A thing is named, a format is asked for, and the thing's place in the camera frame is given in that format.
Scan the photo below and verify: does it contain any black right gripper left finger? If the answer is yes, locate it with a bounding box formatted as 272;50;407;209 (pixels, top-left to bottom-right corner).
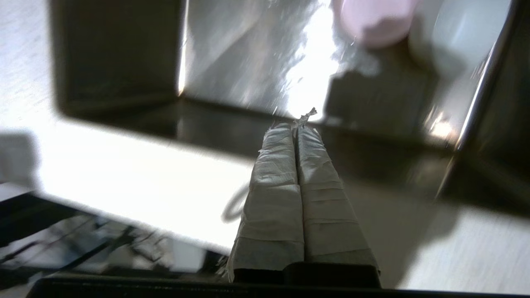
227;122;305;283

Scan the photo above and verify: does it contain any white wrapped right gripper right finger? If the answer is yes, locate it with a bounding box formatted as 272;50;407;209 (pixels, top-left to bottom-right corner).
296;108;380;277

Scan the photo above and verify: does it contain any pink bowl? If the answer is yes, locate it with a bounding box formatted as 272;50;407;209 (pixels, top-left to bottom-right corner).
331;0;419;48

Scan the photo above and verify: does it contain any white bowl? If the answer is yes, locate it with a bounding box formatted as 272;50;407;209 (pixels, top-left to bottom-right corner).
409;0;511;77

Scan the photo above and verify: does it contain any stainless steel sink basin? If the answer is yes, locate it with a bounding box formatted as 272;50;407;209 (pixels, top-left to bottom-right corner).
49;0;530;216

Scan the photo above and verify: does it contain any dark glossy cabinet front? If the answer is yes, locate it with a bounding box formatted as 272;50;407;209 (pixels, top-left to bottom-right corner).
0;192;226;286

